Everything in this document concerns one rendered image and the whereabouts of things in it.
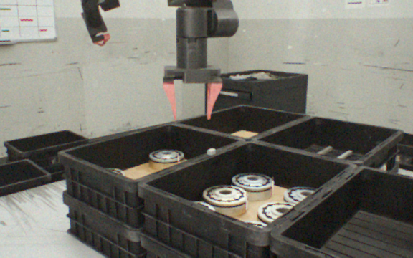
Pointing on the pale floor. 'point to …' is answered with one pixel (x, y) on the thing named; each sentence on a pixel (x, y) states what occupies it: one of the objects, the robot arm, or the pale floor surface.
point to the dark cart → (262, 92)
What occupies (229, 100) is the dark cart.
